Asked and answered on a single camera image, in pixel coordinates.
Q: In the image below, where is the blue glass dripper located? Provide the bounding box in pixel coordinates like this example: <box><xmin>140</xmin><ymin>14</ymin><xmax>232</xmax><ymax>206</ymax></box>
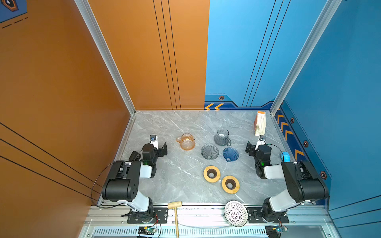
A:
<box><xmin>223</xmin><ymin>147</ymin><xmax>239</xmax><ymax>162</ymax></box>

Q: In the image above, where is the orange glass carafe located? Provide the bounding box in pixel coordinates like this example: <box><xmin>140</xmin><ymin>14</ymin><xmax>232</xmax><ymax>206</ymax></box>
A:
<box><xmin>176</xmin><ymin>133</ymin><xmax>195</xmax><ymax>151</ymax></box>

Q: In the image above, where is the coffee filter pack orange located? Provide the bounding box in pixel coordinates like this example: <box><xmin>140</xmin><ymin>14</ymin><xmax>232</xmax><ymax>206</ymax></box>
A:
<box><xmin>254</xmin><ymin>111</ymin><xmax>267</xmax><ymax>136</ymax></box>

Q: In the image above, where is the wooden ring holder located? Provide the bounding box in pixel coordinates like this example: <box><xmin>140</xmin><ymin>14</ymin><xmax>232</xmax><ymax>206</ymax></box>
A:
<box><xmin>203</xmin><ymin>166</ymin><xmax>221</xmax><ymax>183</ymax></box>
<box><xmin>221</xmin><ymin>176</ymin><xmax>240</xmax><ymax>194</ymax></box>

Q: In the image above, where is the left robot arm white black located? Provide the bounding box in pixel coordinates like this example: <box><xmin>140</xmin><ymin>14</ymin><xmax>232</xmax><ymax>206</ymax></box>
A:
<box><xmin>101</xmin><ymin>143</ymin><xmax>168</xmax><ymax>223</ymax></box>

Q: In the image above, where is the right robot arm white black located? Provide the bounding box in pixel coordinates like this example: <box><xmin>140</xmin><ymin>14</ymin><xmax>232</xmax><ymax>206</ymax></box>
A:
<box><xmin>245</xmin><ymin>142</ymin><xmax>329</xmax><ymax>223</ymax></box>

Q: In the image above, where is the grey glass dripper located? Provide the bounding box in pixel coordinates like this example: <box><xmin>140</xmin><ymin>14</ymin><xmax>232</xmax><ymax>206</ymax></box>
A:
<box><xmin>200</xmin><ymin>144</ymin><xmax>219</xmax><ymax>160</ymax></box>

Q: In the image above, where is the grey glass pitcher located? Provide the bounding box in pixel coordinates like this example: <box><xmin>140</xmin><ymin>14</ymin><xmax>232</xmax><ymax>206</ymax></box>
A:
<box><xmin>214</xmin><ymin>128</ymin><xmax>231</xmax><ymax>146</ymax></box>

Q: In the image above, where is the light blue cylinder roll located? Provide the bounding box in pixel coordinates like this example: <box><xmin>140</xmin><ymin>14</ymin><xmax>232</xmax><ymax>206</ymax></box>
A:
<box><xmin>281</xmin><ymin>152</ymin><xmax>291</xmax><ymax>162</ymax></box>

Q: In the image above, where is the wooden mallet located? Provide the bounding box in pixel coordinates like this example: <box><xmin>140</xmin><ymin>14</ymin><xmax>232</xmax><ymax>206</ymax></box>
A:
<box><xmin>168</xmin><ymin>201</ymin><xmax>183</xmax><ymax>238</ymax></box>

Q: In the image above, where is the white woven trivet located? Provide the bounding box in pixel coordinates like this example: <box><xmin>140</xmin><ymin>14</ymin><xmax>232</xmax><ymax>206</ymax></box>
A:
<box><xmin>224</xmin><ymin>200</ymin><xmax>249</xmax><ymax>227</ymax></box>

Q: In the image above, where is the left green circuit board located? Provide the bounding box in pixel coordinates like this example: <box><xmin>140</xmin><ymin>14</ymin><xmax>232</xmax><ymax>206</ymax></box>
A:
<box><xmin>137</xmin><ymin>226</ymin><xmax>159</xmax><ymax>238</ymax></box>

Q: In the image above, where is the green circuit board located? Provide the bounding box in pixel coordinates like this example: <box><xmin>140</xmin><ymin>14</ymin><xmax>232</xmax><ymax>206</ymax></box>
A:
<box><xmin>265</xmin><ymin>226</ymin><xmax>288</xmax><ymax>238</ymax></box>
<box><xmin>137</xmin><ymin>226</ymin><xmax>159</xmax><ymax>238</ymax></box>

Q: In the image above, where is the right green circuit board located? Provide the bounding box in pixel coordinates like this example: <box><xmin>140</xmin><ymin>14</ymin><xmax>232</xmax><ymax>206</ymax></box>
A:
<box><xmin>265</xmin><ymin>226</ymin><xmax>288</xmax><ymax>238</ymax></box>

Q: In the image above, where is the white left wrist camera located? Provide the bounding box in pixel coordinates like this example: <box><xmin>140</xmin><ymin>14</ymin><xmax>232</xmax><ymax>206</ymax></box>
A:
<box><xmin>150</xmin><ymin>134</ymin><xmax>159</xmax><ymax>150</ymax></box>

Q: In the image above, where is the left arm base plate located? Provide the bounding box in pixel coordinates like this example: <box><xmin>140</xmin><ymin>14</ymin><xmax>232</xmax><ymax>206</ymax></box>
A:
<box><xmin>127</xmin><ymin>207</ymin><xmax>168</xmax><ymax>224</ymax></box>

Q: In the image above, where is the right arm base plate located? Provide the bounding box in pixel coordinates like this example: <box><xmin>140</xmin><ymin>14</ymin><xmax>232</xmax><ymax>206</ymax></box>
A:
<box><xmin>247</xmin><ymin>207</ymin><xmax>289</xmax><ymax>224</ymax></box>

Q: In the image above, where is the aluminium front rail frame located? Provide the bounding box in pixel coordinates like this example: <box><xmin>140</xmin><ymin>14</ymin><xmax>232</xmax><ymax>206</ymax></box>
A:
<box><xmin>79</xmin><ymin>203</ymin><xmax>340</xmax><ymax>238</ymax></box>

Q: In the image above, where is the left aluminium corner post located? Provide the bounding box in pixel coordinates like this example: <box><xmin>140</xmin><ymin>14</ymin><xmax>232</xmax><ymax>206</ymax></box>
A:
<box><xmin>74</xmin><ymin>0</ymin><xmax>136</xmax><ymax>116</ymax></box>

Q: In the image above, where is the aluminium corner post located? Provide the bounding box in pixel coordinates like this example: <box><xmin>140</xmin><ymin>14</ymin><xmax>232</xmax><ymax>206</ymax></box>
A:
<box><xmin>269</xmin><ymin>0</ymin><xmax>342</xmax><ymax>116</ymax></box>
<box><xmin>74</xmin><ymin>0</ymin><xmax>136</xmax><ymax>116</ymax></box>

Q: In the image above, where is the right aluminium corner post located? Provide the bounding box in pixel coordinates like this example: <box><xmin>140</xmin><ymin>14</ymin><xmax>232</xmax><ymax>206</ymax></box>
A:
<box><xmin>269</xmin><ymin>0</ymin><xmax>342</xmax><ymax>116</ymax></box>

